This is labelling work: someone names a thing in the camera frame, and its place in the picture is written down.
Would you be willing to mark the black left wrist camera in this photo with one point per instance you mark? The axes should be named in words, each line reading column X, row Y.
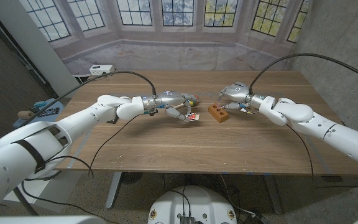
column 153, row 112

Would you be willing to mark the black round fan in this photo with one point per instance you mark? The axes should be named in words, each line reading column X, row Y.
column 131, row 177

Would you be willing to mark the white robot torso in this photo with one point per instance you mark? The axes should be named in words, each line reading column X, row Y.
column 204, row 202

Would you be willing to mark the white pillar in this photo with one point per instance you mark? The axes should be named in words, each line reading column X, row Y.
column 26, row 34

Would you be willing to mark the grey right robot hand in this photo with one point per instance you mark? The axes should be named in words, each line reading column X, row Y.
column 239, row 93

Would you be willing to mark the teal small object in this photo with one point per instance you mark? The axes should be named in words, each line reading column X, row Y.
column 39, row 104

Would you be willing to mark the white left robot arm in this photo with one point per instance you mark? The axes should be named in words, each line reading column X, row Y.
column 57, row 133

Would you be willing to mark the white flat floor board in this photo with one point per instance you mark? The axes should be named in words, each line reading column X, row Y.
column 57, row 193

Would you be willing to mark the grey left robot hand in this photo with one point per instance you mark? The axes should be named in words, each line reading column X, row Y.
column 172, row 99

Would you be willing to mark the blue stool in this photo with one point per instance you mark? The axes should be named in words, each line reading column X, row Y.
column 57, row 105

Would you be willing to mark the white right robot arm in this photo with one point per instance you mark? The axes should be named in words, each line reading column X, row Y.
column 322, row 127

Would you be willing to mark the brown cylindrical object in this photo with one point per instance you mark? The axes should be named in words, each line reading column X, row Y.
column 23, row 114

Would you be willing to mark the white power strip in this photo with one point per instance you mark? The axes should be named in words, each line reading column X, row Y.
column 102, row 70

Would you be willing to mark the printed window backdrop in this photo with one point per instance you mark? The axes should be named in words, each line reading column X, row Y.
column 179, row 53

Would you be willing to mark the grey table leg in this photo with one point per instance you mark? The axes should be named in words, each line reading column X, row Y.
column 273, row 193
column 113, row 189

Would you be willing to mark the black TV remote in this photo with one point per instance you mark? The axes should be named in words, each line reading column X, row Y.
column 112, row 119

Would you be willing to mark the orange wooden block with holes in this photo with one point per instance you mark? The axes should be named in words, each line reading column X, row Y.
column 217, row 114

